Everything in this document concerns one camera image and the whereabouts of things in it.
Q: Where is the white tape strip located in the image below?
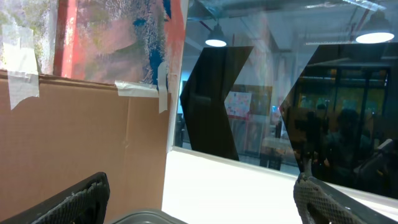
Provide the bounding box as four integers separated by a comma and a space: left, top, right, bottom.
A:
2, 25, 39, 109
114, 62, 168, 113

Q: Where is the grey plastic mesh basket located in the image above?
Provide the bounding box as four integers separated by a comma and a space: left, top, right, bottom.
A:
109, 209, 187, 224

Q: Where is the white tape strip right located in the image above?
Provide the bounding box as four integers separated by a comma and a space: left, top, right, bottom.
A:
114, 62, 168, 113

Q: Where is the white tape strip left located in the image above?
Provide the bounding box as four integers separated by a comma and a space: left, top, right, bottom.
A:
2, 25, 39, 109

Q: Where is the brown cardboard sheet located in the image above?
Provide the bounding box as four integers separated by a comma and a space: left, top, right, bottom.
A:
1, 72, 169, 221

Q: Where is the right pendant lamp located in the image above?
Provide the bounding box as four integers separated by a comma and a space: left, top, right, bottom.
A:
355, 11, 395, 44

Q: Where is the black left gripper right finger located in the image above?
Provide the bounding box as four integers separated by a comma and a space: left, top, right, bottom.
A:
294, 173, 397, 224

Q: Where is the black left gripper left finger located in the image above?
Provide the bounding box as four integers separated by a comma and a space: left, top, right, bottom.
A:
1, 172, 110, 224

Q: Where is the left pendant lamp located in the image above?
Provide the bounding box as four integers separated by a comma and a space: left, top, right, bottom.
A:
205, 23, 227, 47

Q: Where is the pendant lamp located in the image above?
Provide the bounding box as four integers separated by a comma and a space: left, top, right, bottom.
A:
205, 23, 227, 47
355, 11, 395, 44

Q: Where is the painted canvas panel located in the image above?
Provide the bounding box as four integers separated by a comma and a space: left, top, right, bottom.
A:
0, 0, 187, 86

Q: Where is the glass window pane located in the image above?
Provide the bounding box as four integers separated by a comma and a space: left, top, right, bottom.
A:
174, 0, 397, 198

